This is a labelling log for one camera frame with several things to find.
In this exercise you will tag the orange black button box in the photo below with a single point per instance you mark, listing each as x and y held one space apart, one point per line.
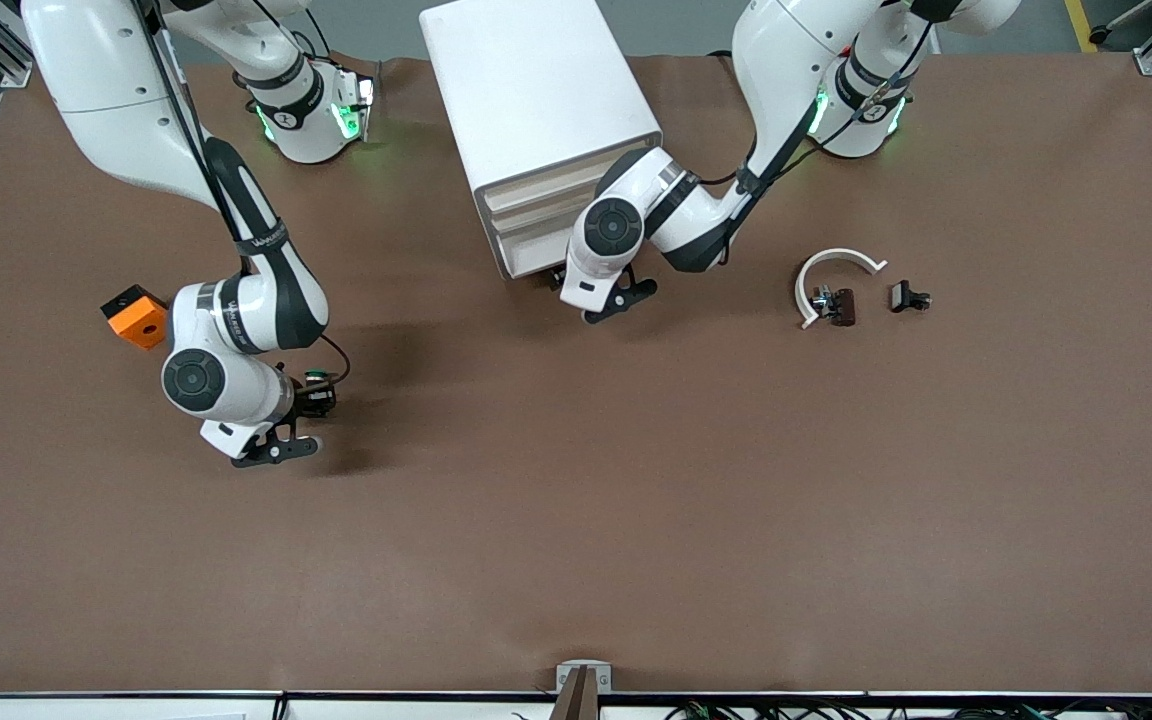
131 320

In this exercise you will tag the white table edge rail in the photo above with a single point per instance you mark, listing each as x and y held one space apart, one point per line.
136 708

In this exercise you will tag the black caster wheel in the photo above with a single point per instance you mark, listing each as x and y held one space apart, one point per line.
1099 35

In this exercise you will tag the white curved plastic clip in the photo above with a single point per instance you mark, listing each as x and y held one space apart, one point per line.
836 253

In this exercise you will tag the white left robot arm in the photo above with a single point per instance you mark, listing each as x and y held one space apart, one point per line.
786 60

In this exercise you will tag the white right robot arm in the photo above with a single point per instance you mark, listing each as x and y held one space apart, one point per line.
116 100

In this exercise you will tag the grey metal bracket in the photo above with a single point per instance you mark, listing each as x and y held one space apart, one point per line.
564 682

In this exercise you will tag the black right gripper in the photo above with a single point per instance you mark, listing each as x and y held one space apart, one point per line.
313 401

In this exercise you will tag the brown post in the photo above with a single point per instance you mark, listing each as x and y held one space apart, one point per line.
576 700

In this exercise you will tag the black square push button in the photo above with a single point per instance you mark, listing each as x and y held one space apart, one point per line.
901 296

